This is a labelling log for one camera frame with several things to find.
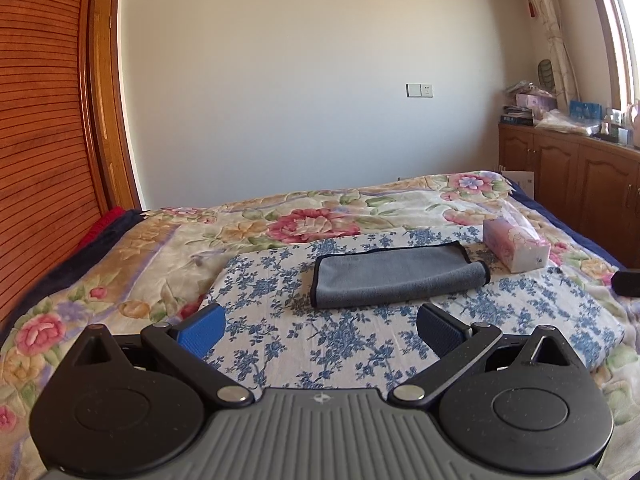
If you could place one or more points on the pink tissue pack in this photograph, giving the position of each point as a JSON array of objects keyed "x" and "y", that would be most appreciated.
[{"x": 515, "y": 242}]

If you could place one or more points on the purple and grey towel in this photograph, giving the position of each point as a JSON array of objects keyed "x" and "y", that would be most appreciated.
[{"x": 392, "y": 275}]

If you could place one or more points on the cream patterned curtain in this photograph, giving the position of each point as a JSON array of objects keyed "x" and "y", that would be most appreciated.
[{"x": 566, "y": 87}]

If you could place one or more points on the wooden cabinet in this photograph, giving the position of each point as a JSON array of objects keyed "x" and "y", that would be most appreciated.
[{"x": 589, "y": 184}]

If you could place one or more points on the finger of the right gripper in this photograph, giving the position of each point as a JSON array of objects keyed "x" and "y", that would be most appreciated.
[{"x": 626, "y": 282}]

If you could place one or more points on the pink box on cabinet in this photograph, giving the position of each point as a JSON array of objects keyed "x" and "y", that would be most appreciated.
[{"x": 533, "y": 101}]

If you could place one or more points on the wooden room door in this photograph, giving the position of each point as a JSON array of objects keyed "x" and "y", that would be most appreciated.
[{"x": 108, "y": 114}]

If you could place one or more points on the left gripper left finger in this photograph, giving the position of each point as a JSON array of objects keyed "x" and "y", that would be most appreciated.
[{"x": 180, "y": 350}]

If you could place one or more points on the blue box on cabinet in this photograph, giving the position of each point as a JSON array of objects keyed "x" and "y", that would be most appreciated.
[{"x": 586, "y": 111}]

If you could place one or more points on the pink thermos jug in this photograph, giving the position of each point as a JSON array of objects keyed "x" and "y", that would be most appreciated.
[{"x": 633, "y": 122}]

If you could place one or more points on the floral bed blanket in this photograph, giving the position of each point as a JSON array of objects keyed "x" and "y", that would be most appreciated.
[{"x": 163, "y": 266}]

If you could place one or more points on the red blanket edge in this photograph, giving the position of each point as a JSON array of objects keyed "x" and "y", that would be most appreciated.
[{"x": 104, "y": 233}]

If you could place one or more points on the white wall switch socket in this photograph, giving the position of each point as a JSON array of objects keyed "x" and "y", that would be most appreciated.
[{"x": 417, "y": 91}]

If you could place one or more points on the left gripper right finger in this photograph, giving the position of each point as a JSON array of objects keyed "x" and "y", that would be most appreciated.
[{"x": 459, "y": 348}]

